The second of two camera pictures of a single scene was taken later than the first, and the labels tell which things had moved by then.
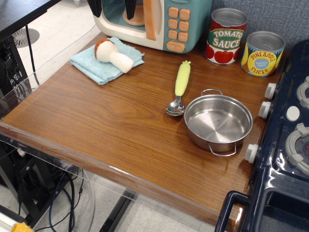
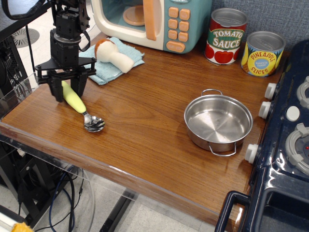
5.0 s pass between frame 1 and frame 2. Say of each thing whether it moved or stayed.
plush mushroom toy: stayed
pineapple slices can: stayed
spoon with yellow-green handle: moved
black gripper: moved
